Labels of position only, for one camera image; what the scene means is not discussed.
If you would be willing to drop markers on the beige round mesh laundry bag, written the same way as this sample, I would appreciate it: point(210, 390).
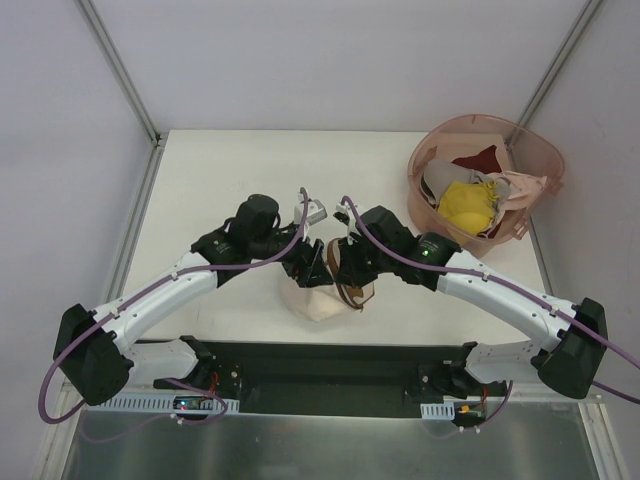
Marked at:
point(324, 302)

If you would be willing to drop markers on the aluminium frame post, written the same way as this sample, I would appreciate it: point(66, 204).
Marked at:
point(113, 59)
point(569, 45)

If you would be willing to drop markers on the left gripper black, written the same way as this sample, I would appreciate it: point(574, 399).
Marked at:
point(304, 261)

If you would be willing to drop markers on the grey beige bra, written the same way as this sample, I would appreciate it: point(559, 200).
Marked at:
point(438, 175)

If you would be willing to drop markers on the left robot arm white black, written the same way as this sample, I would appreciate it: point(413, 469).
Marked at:
point(99, 350)

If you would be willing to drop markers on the right aluminium frame post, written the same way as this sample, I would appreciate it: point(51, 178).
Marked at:
point(569, 45)

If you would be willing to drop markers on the dark red garment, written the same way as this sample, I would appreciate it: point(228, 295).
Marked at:
point(485, 161)

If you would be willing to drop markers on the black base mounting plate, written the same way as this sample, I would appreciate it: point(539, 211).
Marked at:
point(334, 380)

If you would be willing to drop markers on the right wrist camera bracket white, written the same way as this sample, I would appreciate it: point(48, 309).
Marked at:
point(343, 214)

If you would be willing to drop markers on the yellow bra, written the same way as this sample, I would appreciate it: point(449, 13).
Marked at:
point(470, 207)

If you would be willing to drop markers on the pink translucent plastic basket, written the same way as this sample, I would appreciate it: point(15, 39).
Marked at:
point(518, 149)

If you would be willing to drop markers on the left white cable duct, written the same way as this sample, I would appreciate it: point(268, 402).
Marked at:
point(169, 403)

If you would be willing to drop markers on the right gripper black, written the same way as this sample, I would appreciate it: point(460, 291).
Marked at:
point(356, 258)

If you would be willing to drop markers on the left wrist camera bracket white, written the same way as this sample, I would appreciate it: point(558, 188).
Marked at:
point(309, 214)

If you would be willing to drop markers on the light pink garment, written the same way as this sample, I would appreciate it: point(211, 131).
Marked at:
point(516, 191)

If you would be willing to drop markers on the left aluminium frame post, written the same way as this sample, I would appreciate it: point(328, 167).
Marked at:
point(113, 59)

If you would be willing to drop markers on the white cable duct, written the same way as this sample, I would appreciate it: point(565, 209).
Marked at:
point(443, 411)
point(169, 403)

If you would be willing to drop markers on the wrist camera bracket white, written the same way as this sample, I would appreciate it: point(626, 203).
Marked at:
point(309, 214)
point(343, 214)

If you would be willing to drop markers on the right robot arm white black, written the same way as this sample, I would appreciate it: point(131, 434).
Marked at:
point(564, 344)

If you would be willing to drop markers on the right white cable duct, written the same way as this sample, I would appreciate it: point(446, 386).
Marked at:
point(443, 411)

